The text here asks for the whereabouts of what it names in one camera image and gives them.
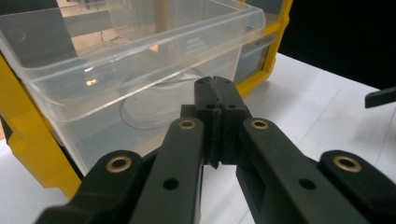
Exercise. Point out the yellow black drawer organizer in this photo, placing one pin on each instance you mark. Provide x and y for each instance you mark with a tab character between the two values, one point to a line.
31	155

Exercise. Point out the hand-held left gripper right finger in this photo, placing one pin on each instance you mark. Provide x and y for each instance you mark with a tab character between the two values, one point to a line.
230	133

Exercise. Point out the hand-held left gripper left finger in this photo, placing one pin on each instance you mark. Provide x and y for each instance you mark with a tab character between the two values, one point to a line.
208	130

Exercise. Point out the clear plastic drawer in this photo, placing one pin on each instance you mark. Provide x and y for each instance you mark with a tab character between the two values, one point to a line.
93	87

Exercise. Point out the group of clear drawers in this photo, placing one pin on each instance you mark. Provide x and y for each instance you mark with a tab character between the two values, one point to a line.
252	59

